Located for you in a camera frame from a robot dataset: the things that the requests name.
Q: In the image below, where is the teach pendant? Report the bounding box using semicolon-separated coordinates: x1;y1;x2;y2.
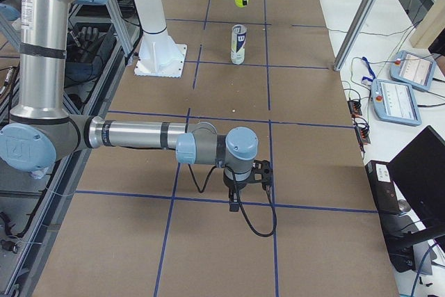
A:
390;50;437;92
371;79;422;127

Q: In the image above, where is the yellow tennis ball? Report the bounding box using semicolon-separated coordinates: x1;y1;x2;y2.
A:
234;0;249;8

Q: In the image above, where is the tennis ball can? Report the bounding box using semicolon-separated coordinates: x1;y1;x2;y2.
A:
230;24;247;65

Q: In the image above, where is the near teach pendant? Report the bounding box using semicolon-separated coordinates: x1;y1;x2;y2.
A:
371;79;422;127

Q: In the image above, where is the orange black connector lower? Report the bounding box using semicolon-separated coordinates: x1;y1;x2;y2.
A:
354;122;371;145

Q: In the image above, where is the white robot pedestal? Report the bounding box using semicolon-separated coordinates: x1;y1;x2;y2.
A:
134;0;187;78

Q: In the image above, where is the wooden board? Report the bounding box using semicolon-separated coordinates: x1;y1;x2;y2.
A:
410;0;444;49

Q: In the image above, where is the blue lanyard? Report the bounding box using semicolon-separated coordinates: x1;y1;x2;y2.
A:
359;56;375;85

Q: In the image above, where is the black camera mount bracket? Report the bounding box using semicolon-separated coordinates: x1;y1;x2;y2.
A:
251;160;273;193

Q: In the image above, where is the aluminium frame post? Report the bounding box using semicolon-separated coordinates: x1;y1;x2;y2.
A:
333;0;376;72

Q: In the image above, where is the orange black connector upper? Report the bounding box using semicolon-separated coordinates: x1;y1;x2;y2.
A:
347;99;362;117

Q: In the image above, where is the black computer box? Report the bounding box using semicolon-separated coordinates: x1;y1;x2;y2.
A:
366;160;434;275

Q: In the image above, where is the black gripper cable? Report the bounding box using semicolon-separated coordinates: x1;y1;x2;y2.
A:
187;163;278;238

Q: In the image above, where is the black monitor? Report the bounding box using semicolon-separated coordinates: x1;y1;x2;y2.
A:
387;125;444;252

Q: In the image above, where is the orange black connector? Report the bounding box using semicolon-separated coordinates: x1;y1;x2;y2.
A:
354;122;371;145
347;99;362;117

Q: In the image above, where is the far teach pendant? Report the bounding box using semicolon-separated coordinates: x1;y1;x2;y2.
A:
390;50;437;92

